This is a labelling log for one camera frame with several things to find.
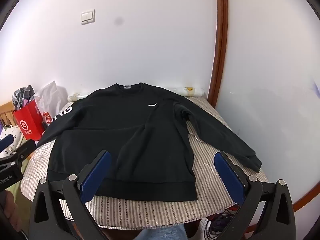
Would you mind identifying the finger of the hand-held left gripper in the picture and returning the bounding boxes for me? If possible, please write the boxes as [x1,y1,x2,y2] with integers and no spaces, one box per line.
[11,139,36,167]
[0,134,14,153]

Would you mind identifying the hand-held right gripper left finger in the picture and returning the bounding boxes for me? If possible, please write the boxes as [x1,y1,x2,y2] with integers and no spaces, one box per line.
[29,150,112,240]

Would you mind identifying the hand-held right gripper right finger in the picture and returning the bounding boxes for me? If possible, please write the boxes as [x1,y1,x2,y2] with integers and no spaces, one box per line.
[214,151,300,240]

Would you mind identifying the black sweatshirt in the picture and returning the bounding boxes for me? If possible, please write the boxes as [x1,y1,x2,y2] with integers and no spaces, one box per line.
[36,82,262,202]

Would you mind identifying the person's left hand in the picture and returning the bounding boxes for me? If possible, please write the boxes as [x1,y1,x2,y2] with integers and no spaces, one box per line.
[0,191,16,232]

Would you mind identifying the white floral pillow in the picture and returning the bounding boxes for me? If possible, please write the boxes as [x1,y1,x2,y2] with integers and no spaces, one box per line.
[0,125,25,155]

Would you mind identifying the green blanket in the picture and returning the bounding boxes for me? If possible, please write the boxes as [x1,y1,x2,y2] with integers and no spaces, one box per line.
[7,166,27,205]

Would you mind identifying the wooden headboard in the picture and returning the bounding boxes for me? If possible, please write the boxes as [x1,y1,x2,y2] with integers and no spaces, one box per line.
[0,102,15,130]

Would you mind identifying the red paper bag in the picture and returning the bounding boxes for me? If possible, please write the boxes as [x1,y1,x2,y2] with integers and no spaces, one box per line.
[13,99,47,141]

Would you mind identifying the plaid cloth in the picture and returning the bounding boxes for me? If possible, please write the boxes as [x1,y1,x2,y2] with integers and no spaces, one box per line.
[12,85,35,112]

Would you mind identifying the white plastic bag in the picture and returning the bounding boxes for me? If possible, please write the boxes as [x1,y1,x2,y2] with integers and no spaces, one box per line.
[34,80,68,125]

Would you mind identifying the striped quilted mattress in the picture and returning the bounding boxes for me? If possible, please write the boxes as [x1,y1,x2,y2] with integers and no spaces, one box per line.
[21,96,267,229]

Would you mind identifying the brown wooden skirting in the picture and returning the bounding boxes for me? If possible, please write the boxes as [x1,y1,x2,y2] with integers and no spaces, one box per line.
[292,180,320,213]

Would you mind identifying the person's blue jeans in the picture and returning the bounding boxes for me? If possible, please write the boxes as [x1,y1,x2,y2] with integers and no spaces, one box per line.
[135,225,187,240]

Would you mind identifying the white patterned paper roll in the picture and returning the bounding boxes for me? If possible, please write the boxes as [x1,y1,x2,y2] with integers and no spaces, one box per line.
[67,87,205,102]

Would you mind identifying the tangle of dark cables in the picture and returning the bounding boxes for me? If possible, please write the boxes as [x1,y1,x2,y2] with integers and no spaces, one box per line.
[202,205,240,240]

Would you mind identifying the thin white cable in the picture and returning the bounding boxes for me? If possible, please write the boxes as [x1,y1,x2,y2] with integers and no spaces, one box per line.
[189,130,208,143]

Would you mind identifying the brown wooden door frame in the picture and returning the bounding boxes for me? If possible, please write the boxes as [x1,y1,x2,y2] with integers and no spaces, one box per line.
[209,0,229,109]

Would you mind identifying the white light switch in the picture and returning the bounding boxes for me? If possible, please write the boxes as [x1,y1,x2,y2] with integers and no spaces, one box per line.
[80,9,96,25]

